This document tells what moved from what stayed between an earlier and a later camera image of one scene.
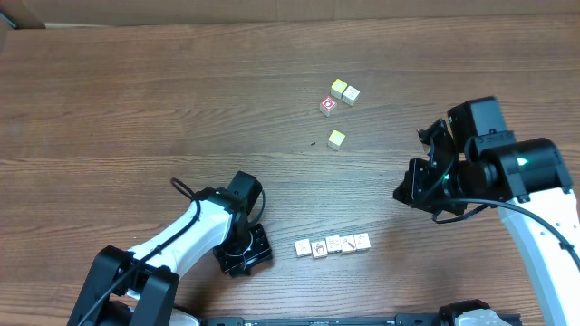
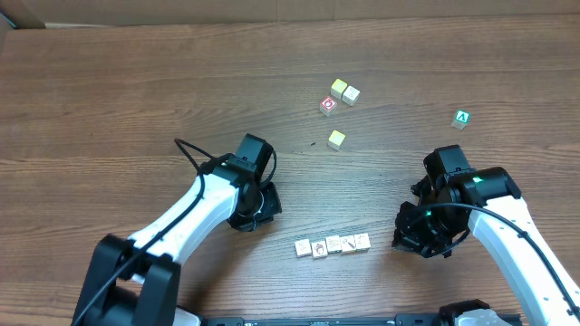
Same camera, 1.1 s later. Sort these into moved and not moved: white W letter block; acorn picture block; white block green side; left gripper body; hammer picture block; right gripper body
Moved: right gripper body; left gripper body
Not moved: hammer picture block; white block green side; acorn picture block; white W letter block
